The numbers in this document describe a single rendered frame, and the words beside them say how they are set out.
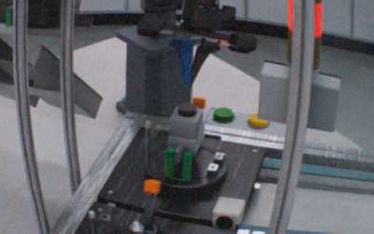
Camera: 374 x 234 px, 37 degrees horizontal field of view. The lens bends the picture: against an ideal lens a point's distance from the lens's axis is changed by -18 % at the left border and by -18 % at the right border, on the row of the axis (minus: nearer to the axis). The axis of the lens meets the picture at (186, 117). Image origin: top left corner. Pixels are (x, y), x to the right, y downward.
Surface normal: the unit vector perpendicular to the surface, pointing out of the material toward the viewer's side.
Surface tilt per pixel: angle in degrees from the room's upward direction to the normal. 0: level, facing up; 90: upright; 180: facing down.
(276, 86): 90
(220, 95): 0
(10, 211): 0
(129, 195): 0
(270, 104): 90
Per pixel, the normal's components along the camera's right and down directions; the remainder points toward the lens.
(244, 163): 0.03, -0.87
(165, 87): 0.61, 0.41
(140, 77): -0.79, 0.29
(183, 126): -0.26, 0.48
